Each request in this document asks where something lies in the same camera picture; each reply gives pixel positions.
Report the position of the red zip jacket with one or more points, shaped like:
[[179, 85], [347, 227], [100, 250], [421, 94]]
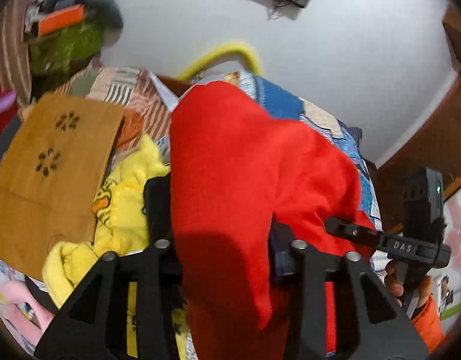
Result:
[[260, 213]]

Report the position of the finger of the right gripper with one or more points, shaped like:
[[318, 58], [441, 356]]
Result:
[[353, 232]]

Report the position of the striped brown blanket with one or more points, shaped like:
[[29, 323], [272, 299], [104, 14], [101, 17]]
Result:
[[145, 111]]

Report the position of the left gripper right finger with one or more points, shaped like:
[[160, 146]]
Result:
[[338, 309]]

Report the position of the orange box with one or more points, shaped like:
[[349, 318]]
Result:
[[61, 19]]

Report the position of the person right hand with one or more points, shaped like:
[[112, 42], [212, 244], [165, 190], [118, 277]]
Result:
[[396, 289]]

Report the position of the dark green pillow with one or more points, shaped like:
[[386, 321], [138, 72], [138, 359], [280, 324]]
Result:
[[106, 12]]

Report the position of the orange sleeve forearm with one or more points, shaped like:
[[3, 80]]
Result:
[[428, 325]]

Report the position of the brown wooden door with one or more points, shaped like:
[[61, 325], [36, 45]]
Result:
[[436, 144]]

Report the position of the green storage box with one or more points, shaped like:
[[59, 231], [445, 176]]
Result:
[[56, 51]]

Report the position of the yellow duck garment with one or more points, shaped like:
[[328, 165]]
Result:
[[121, 227]]

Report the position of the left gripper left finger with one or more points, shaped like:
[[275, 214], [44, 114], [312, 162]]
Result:
[[122, 308]]

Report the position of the striped pink curtain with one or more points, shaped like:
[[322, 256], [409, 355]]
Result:
[[14, 61]]

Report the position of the pink heart wall sticker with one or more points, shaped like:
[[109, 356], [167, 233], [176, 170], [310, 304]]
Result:
[[452, 210]]

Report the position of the blue patchwork bed quilt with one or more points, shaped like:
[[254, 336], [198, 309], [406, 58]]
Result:
[[328, 138]]

